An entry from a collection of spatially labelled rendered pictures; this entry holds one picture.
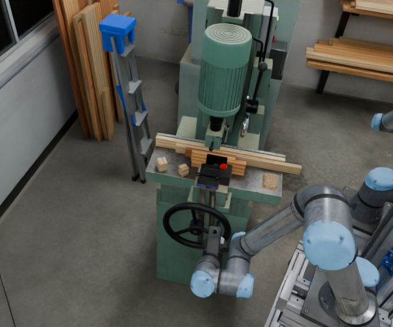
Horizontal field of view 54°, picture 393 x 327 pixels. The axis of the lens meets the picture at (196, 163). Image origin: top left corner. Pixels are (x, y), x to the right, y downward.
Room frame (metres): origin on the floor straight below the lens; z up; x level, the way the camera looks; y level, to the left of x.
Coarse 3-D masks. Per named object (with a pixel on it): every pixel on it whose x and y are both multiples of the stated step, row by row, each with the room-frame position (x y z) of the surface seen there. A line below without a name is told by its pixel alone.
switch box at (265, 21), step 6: (264, 6) 1.65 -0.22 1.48; (270, 6) 1.66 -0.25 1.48; (264, 12) 1.59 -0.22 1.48; (276, 12) 1.60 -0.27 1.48; (264, 18) 1.57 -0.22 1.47; (276, 18) 1.56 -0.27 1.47; (264, 24) 1.57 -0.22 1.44; (264, 30) 1.56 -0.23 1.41; (270, 30) 1.56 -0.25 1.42; (264, 36) 1.56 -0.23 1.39; (270, 36) 1.56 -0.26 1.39; (258, 42) 1.57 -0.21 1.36; (264, 42) 1.56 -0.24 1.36; (270, 42) 1.56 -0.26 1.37; (258, 48) 1.57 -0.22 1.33; (270, 48) 1.57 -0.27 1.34
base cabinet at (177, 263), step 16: (160, 208) 1.17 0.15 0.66; (160, 224) 1.17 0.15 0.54; (176, 224) 1.16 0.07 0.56; (208, 224) 1.14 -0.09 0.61; (240, 224) 1.13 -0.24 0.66; (160, 240) 1.17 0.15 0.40; (192, 240) 1.15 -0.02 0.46; (160, 256) 1.17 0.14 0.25; (176, 256) 1.16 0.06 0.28; (192, 256) 1.15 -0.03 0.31; (224, 256) 1.13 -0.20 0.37; (160, 272) 1.17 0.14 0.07; (176, 272) 1.16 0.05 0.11; (192, 272) 1.15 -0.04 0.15
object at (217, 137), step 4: (224, 120) 1.38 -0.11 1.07; (224, 124) 1.35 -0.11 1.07; (208, 128) 1.31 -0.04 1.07; (208, 132) 1.28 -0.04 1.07; (212, 132) 1.28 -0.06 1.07; (216, 132) 1.29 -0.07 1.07; (220, 132) 1.29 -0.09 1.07; (208, 136) 1.27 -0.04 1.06; (212, 136) 1.26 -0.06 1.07; (216, 136) 1.26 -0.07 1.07; (220, 136) 1.26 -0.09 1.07; (208, 140) 1.26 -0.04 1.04; (212, 140) 1.26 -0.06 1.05; (216, 140) 1.26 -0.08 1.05; (220, 140) 1.26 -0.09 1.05; (208, 144) 1.26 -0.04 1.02; (216, 144) 1.26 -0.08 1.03; (220, 144) 1.26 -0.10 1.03; (216, 148) 1.26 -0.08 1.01
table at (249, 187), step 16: (176, 160) 1.27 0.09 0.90; (160, 176) 1.17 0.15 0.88; (176, 176) 1.17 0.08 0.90; (192, 176) 1.17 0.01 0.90; (240, 176) 1.20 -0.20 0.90; (256, 176) 1.21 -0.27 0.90; (240, 192) 1.13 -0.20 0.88; (256, 192) 1.12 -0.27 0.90; (272, 192) 1.13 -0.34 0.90; (224, 208) 1.04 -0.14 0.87
